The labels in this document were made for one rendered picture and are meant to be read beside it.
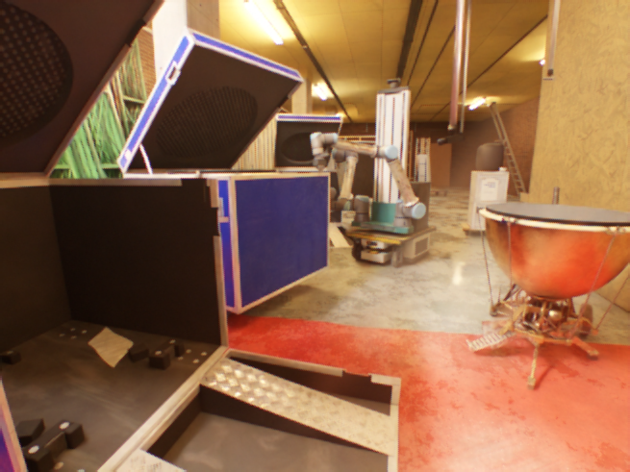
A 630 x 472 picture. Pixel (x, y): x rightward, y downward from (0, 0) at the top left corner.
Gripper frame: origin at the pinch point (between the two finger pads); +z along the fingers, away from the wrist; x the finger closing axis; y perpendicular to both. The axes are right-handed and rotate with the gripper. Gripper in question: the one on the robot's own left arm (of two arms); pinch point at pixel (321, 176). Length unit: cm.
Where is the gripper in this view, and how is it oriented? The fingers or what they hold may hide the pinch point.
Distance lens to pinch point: 262.3
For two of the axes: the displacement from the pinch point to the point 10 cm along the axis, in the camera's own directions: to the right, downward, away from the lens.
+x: -5.5, 1.8, -8.2
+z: 1.4, 9.8, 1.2
